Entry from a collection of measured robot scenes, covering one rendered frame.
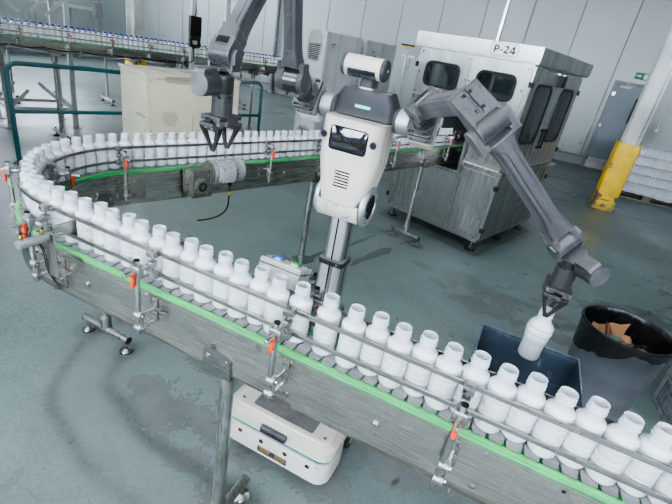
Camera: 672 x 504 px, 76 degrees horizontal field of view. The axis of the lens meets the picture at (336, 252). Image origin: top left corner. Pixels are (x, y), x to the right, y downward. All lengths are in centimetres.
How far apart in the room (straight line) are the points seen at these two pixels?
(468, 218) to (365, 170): 324
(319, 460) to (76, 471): 99
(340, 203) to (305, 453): 104
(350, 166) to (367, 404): 83
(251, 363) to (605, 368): 194
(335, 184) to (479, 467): 101
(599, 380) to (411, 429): 174
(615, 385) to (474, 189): 254
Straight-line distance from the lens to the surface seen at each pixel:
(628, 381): 272
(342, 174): 158
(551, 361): 163
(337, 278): 177
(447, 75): 480
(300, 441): 195
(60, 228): 157
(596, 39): 1292
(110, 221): 146
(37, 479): 225
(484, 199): 461
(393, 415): 111
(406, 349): 102
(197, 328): 131
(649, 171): 1025
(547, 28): 1293
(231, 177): 249
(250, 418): 202
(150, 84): 488
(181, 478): 213
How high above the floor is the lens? 171
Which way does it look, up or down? 25 degrees down
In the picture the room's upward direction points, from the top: 11 degrees clockwise
